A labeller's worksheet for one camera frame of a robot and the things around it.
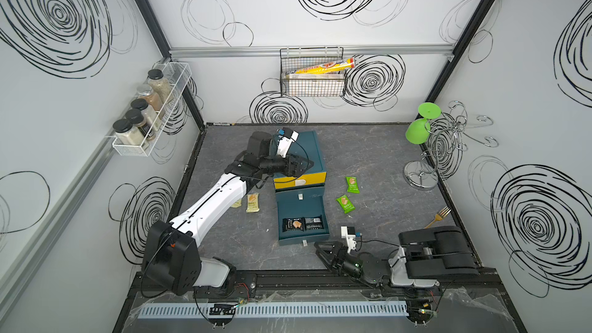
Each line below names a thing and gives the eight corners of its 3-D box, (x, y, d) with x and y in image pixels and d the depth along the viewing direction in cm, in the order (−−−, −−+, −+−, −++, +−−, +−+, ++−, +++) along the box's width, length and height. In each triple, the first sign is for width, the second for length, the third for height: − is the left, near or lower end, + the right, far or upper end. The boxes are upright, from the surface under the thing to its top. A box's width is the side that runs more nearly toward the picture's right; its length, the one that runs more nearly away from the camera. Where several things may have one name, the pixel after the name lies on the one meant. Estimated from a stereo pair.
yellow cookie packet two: (247, 212, 92) (246, 210, 90) (247, 196, 97) (246, 193, 95) (259, 211, 92) (258, 209, 91) (259, 194, 97) (258, 192, 95)
